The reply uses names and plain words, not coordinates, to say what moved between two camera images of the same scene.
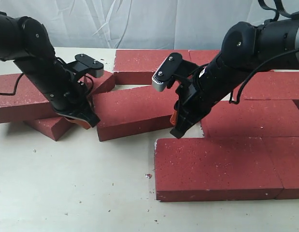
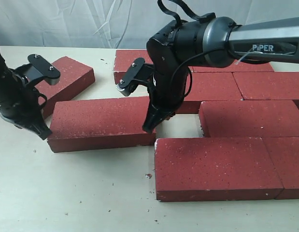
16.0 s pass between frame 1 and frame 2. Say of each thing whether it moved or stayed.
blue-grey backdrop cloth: stayed
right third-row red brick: stayed
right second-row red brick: stayed
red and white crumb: stayed
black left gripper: moved
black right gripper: moved
